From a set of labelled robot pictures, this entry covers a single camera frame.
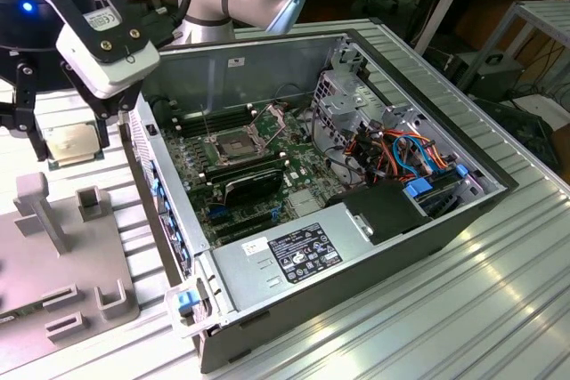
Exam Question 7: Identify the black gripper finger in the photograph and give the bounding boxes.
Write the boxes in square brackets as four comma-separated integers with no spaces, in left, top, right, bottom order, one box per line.
[0,61,49,162]
[63,64,143,150]

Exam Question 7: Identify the silver CPU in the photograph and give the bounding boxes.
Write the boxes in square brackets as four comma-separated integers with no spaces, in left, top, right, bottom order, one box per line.
[42,123,107,171]

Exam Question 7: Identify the black RAM slot bank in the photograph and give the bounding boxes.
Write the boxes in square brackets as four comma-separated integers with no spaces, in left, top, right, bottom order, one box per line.
[172,102,258,139]
[202,151,287,184]

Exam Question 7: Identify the CPU socket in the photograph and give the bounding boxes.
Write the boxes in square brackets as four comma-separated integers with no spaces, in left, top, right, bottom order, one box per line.
[207,130,260,164]

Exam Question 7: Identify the grey parts rack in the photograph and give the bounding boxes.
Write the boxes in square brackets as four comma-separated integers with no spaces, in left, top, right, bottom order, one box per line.
[0,171,142,375]

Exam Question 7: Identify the black graphics card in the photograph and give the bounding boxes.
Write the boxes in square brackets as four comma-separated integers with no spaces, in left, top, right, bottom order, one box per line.
[221,166,285,208]

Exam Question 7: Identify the metal socket cover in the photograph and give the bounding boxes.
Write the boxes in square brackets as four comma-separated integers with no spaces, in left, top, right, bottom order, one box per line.
[250,103,289,150]

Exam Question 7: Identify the black expansion slots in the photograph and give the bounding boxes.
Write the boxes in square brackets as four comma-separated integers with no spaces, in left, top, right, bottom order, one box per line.
[208,207,276,241]

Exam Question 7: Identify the clear latch with blue clip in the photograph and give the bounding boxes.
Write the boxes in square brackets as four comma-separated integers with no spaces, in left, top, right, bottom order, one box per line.
[163,277,220,339]

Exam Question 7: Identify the green motherboard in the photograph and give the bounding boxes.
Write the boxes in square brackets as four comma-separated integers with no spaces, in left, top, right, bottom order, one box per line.
[153,101,353,250]

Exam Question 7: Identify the green RAM stick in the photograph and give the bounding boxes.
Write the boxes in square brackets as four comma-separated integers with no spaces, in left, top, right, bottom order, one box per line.
[0,302,45,322]

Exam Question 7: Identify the grey power supply with label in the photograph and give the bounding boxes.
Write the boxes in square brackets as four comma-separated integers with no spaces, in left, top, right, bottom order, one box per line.
[212,201,374,313]

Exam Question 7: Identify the small silver heat sink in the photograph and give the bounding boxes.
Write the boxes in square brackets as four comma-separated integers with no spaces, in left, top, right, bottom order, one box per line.
[287,190,325,217]

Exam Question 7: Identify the silver drive cage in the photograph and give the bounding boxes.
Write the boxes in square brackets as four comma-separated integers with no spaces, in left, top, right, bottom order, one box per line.
[310,69,387,164]

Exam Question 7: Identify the black plastic shroud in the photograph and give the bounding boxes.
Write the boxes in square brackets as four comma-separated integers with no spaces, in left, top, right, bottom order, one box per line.
[323,179,433,247]

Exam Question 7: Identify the hard disk in blue carrier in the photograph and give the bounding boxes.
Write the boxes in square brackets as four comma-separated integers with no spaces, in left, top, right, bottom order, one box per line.
[402,166,469,222]

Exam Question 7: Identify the open grey PC case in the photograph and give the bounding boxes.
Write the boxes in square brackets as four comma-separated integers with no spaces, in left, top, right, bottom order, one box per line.
[118,28,520,375]

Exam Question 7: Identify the metal slat shelf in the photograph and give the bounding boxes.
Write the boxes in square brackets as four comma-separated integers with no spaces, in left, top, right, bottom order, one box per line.
[457,0,570,93]

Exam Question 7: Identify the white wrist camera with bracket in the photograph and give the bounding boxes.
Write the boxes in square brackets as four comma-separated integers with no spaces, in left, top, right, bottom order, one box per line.
[0,0,161,101]

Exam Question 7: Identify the thin wire locking lever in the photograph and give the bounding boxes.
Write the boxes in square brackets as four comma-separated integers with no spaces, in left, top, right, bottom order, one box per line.
[202,102,214,139]

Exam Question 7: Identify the orange wire bundle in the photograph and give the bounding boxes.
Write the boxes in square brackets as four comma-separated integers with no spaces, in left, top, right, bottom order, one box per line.
[346,127,452,177]

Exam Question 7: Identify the blue wire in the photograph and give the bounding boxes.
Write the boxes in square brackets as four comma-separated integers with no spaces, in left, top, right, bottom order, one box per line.
[391,132,436,176]

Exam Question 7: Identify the black box with handle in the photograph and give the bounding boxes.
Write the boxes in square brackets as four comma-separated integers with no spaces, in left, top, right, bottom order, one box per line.
[452,52,525,104]

